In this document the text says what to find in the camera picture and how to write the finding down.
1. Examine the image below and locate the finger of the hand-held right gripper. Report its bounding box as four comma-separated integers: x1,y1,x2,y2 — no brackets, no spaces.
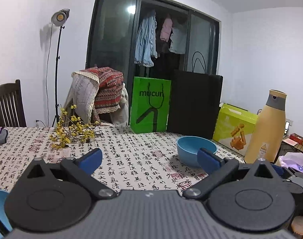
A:
271,164,291,178

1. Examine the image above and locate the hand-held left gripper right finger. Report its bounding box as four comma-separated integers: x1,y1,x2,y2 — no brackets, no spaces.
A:
183,148,281,201

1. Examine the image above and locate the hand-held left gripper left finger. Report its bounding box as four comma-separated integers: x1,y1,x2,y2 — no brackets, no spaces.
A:
27,147,116,201

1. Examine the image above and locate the crumpled white tissue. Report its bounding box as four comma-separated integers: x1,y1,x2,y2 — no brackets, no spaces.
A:
277,152,303,170

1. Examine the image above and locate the yellow flower branch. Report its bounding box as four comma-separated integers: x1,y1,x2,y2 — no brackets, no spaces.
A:
49,105,103,150

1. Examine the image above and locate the red box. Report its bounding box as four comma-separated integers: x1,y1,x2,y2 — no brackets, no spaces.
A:
289,133,303,145

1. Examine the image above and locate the yellow-green snack box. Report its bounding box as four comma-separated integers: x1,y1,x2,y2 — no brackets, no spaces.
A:
212,103,259,152

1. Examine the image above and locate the beige thermos bottle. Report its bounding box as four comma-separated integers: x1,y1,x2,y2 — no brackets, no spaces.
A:
244,89,287,163

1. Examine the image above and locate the calligraphy printed tablecloth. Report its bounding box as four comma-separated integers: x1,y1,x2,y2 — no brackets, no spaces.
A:
0,126,286,229

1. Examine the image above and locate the black paper bag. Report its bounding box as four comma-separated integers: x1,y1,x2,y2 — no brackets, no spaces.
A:
166,52,224,140

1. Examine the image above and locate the white quilted cloth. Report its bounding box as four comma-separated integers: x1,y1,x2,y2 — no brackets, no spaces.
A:
64,71,100,125

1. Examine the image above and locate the green paper bag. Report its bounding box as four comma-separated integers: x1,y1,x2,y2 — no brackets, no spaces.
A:
130,76,172,133

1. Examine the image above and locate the dark wooden chair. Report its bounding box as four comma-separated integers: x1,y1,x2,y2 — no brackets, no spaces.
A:
0,80,27,127

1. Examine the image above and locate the hanging white garment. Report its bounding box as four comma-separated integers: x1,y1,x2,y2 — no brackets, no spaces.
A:
169,27,187,54

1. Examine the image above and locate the dark sliding glass door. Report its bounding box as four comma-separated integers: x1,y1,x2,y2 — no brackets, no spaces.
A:
86,0,220,90

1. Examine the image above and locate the hanging light blue shirt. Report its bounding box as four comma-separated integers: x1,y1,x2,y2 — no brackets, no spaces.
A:
134,11,158,68

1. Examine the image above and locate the hanging pink garment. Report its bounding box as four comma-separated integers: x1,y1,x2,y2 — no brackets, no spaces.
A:
160,15,174,43

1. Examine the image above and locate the studio light on stand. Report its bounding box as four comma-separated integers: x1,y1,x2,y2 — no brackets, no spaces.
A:
50,9,70,127

